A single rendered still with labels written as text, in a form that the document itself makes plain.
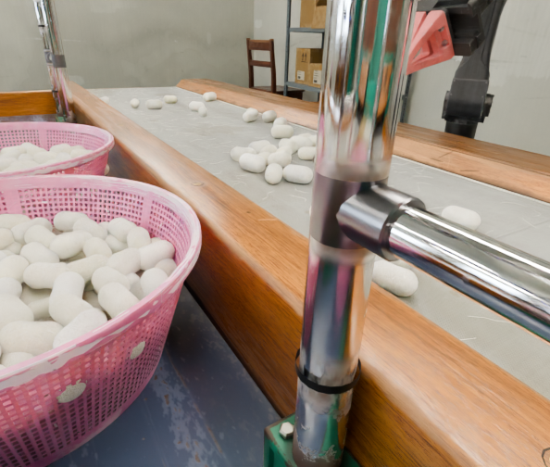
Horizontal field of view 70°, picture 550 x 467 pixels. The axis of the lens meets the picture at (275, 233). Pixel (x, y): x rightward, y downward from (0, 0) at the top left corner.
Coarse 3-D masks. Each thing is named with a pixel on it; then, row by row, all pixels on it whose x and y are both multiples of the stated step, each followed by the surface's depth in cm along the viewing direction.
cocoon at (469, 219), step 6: (444, 210) 35; (450, 210) 35; (456, 210) 34; (462, 210) 34; (468, 210) 34; (444, 216) 35; (450, 216) 35; (456, 216) 34; (462, 216) 34; (468, 216) 34; (474, 216) 34; (456, 222) 34; (462, 222) 34; (468, 222) 34; (474, 222) 34; (480, 222) 34; (474, 228) 34
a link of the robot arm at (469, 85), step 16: (496, 0) 74; (496, 16) 74; (480, 48) 76; (464, 64) 77; (480, 64) 76; (464, 80) 77; (480, 80) 76; (448, 96) 79; (464, 96) 77; (480, 96) 76; (448, 112) 80; (464, 112) 79; (480, 112) 77
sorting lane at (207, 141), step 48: (144, 96) 106; (192, 96) 109; (192, 144) 60; (240, 144) 61; (240, 192) 42; (288, 192) 42; (432, 192) 44; (480, 192) 44; (528, 240) 33; (432, 288) 26; (480, 336) 22; (528, 336) 22; (528, 384) 19
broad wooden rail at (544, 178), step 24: (240, 96) 97; (264, 96) 94; (288, 120) 79; (312, 120) 74; (408, 144) 57; (432, 144) 55; (456, 144) 55; (480, 144) 55; (456, 168) 50; (480, 168) 48; (504, 168) 46; (528, 168) 45; (528, 192) 43
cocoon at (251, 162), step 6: (246, 156) 48; (252, 156) 47; (258, 156) 47; (240, 162) 48; (246, 162) 47; (252, 162) 47; (258, 162) 47; (264, 162) 47; (246, 168) 48; (252, 168) 47; (258, 168) 47; (264, 168) 47
